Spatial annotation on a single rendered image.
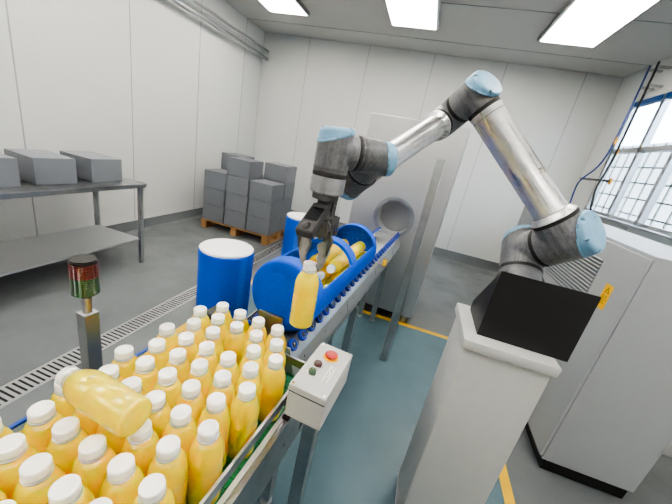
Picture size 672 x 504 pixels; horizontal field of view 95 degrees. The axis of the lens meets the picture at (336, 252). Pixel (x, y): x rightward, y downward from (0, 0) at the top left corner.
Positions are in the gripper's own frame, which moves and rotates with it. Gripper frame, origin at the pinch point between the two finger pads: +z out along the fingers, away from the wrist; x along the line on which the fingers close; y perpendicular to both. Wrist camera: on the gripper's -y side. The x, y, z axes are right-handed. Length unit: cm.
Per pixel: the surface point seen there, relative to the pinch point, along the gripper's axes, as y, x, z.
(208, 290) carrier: 40, 70, 50
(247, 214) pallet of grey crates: 320, 251, 94
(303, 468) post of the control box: -11, -14, 59
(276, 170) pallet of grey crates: 358, 233, 23
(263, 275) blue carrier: 18.3, 25.6, 18.4
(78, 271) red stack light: -29, 50, 10
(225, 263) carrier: 43, 63, 33
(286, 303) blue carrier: 18.3, 14.4, 26.1
